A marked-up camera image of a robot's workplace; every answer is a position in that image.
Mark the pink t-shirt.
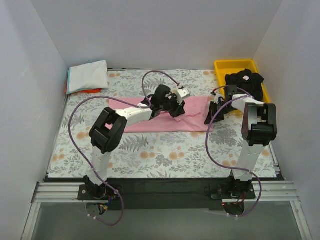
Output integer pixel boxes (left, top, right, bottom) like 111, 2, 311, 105
108, 95, 215, 134

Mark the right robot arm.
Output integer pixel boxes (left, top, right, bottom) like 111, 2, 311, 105
205, 85, 277, 200

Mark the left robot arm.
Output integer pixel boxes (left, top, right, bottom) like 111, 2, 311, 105
83, 84, 190, 200

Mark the black t-shirt in bin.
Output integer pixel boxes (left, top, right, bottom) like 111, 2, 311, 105
225, 68, 264, 101

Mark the yellow plastic bin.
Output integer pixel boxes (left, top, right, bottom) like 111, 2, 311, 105
212, 59, 271, 114

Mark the floral patterned table mat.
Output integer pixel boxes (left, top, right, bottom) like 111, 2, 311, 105
46, 69, 279, 179

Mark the folded orange t-shirt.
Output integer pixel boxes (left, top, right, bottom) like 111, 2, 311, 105
65, 87, 102, 95

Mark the folded teal t-shirt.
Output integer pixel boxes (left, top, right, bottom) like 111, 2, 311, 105
65, 59, 106, 95

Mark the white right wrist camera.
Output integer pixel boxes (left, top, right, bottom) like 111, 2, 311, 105
213, 93, 224, 104

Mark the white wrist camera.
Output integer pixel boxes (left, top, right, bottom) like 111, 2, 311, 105
175, 87, 191, 103
213, 93, 224, 104

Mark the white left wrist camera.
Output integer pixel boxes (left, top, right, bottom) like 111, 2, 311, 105
175, 87, 191, 103

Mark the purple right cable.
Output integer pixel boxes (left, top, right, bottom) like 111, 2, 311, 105
204, 85, 263, 218

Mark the purple cable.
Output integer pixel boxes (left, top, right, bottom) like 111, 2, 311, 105
204, 85, 263, 218
67, 70, 182, 227

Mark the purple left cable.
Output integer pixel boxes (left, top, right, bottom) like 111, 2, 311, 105
67, 70, 182, 227

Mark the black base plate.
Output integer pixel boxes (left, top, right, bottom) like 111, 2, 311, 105
77, 176, 257, 211

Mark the aluminium frame rail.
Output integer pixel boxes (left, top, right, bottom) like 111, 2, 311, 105
32, 178, 299, 203

